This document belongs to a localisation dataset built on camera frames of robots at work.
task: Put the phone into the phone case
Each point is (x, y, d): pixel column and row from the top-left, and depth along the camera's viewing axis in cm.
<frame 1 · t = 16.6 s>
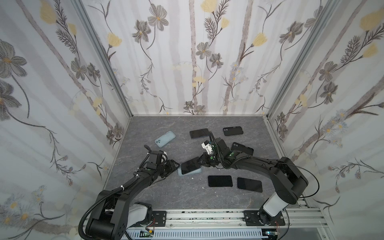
left hand: (176, 162, 87), fingers open
right hand: (192, 159, 81), fingers closed
light blue phone case: (180, 173, 91), on the table
light blue case: (165, 138, 110), on the table
blue phone: (199, 133, 114), on the table
black phone case far: (233, 130, 114), on the table
purple cased phone left: (220, 181, 88), on the table
purple cased phone right: (242, 185, 89), on the table

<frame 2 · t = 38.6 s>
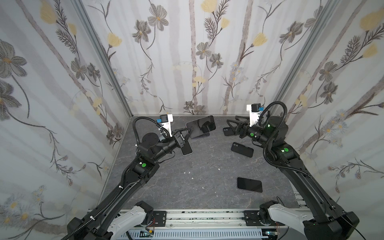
left hand: (191, 126, 61), fingers closed
right hand: (232, 117, 64), fingers open
blue phone black screen: (186, 151, 100), on the table
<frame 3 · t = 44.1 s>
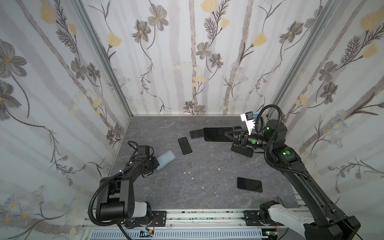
left hand: (153, 159, 92), fingers closed
right hand: (227, 132, 62), fingers closed
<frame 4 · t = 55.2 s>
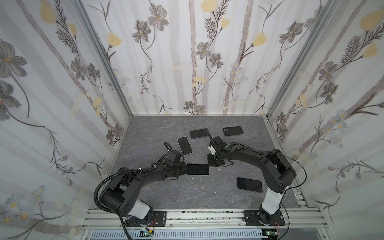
left hand: (186, 166, 90), fingers closed
right hand: (204, 160, 90), fingers closed
purple cased phone left: (197, 169, 93), on the table
